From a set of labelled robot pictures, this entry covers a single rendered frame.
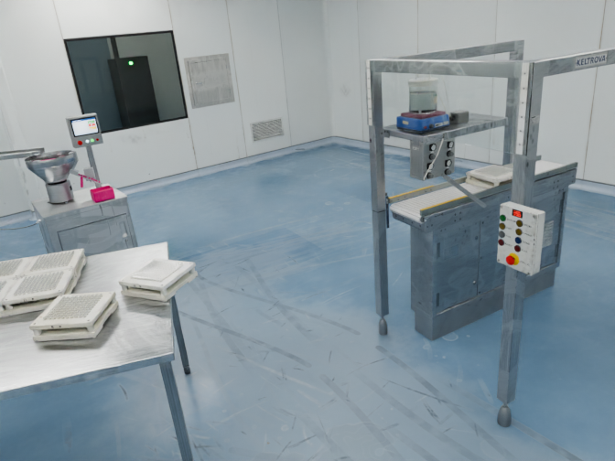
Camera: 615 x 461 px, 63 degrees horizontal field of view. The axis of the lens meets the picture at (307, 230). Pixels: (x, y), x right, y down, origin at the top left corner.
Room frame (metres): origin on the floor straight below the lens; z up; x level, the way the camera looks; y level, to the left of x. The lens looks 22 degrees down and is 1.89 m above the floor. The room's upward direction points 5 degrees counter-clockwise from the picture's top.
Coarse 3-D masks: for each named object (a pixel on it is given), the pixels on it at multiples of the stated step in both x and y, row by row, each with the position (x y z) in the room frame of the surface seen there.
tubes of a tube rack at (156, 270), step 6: (156, 264) 2.11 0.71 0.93; (162, 264) 2.09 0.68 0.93; (168, 264) 2.09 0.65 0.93; (174, 264) 2.08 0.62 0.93; (144, 270) 2.06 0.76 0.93; (150, 270) 2.05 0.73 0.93; (156, 270) 2.04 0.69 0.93; (162, 270) 2.04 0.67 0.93; (168, 270) 2.03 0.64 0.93; (144, 276) 2.00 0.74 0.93; (150, 276) 1.98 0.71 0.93; (156, 276) 1.98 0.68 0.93; (162, 276) 1.98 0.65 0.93
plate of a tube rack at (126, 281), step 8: (144, 264) 2.13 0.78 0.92; (184, 264) 2.09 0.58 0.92; (192, 264) 2.09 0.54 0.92; (176, 272) 2.02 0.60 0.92; (184, 272) 2.03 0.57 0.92; (120, 280) 1.99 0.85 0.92; (128, 280) 1.98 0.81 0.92; (136, 280) 1.98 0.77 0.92; (144, 280) 1.97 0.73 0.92; (152, 280) 1.96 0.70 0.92; (168, 280) 1.95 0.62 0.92; (176, 280) 1.97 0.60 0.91; (152, 288) 1.91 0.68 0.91; (160, 288) 1.89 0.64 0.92
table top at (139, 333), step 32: (96, 256) 2.46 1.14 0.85; (128, 256) 2.42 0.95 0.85; (160, 256) 2.38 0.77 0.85; (96, 288) 2.08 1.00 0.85; (0, 320) 1.86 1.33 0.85; (32, 320) 1.83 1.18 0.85; (128, 320) 1.76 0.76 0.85; (160, 320) 1.74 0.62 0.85; (0, 352) 1.61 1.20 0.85; (32, 352) 1.59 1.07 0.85; (64, 352) 1.57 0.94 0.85; (96, 352) 1.55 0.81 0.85; (128, 352) 1.53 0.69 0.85; (160, 352) 1.51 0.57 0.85; (0, 384) 1.41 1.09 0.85; (32, 384) 1.40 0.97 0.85; (64, 384) 1.42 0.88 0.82
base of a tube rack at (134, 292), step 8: (184, 280) 2.02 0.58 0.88; (128, 288) 1.99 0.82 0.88; (136, 288) 1.99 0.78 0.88; (168, 288) 1.96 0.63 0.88; (176, 288) 1.96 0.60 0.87; (136, 296) 1.95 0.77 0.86; (144, 296) 1.93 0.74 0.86; (152, 296) 1.91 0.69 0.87; (160, 296) 1.89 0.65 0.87; (168, 296) 1.91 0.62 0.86
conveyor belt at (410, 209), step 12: (540, 168) 3.15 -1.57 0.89; (552, 168) 3.13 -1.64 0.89; (576, 168) 3.12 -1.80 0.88; (432, 192) 2.87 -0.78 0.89; (444, 192) 2.85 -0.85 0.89; (456, 192) 2.83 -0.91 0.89; (396, 204) 2.72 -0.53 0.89; (408, 204) 2.70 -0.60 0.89; (420, 204) 2.69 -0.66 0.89; (432, 204) 2.67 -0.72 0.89; (408, 216) 2.58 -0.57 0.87; (420, 216) 2.51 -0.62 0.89
